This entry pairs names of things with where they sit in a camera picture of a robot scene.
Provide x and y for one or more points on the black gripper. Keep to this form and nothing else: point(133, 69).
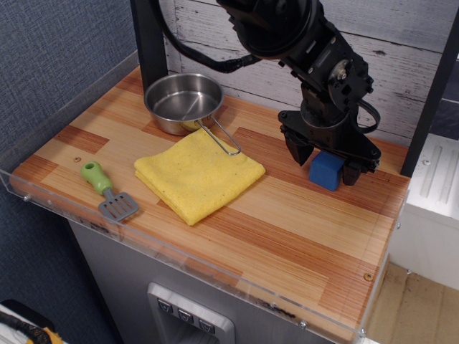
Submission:
point(303, 133)

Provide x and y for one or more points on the blue arch-shaped wooden block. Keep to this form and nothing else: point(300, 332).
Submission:
point(326, 171)

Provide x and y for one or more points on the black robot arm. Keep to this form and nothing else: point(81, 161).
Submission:
point(334, 79)

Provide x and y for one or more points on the yellow object at corner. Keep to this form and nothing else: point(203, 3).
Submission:
point(51, 337)

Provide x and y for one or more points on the white ribbed appliance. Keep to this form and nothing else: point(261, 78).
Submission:
point(425, 240)

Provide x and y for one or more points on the folded yellow cloth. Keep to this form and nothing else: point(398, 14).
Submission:
point(195, 177)

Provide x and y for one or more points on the grey cabinet with button panel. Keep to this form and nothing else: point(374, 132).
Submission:
point(154, 302)

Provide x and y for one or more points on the clear acrylic table guard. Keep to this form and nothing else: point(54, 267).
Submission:
point(296, 250)

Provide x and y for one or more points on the black right vertical post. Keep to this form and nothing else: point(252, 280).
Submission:
point(432, 102)

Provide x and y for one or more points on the black vertical post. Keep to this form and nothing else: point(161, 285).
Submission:
point(432, 102)
point(150, 43)

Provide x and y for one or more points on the stainless steel pot with handle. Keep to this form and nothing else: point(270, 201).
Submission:
point(181, 104)

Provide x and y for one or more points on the green-handled grey toy spatula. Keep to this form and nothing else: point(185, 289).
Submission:
point(116, 206)

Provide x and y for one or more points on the black left vertical post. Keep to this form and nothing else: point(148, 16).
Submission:
point(150, 43)

